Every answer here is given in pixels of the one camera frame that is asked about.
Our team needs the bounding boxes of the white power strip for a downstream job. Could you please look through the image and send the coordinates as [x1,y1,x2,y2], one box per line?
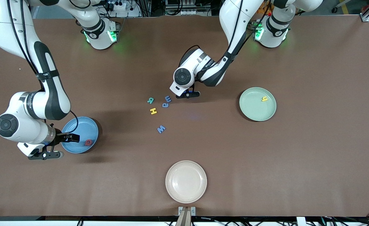
[107,0,131,11]

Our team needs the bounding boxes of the brown table cover sheet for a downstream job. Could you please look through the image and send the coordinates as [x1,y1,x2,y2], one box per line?
[0,14,369,218]

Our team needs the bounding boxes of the beige plate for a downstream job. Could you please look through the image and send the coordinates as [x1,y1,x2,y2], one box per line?
[165,160,208,204]

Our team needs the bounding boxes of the green plate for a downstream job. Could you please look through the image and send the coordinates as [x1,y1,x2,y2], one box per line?
[239,87,277,122]

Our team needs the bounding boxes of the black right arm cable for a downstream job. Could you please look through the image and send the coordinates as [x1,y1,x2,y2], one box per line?
[5,0,79,135]

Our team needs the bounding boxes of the blue plate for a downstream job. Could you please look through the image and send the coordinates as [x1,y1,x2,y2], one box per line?
[60,116,99,154]

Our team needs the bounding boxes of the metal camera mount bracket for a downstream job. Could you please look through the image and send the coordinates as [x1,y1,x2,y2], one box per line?
[176,206,196,226]

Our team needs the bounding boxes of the black electronics rack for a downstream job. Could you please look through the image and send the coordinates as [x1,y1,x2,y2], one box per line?
[164,0,213,17]

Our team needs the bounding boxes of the bag of orange items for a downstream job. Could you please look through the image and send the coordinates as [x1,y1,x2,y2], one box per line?
[260,2,273,16]

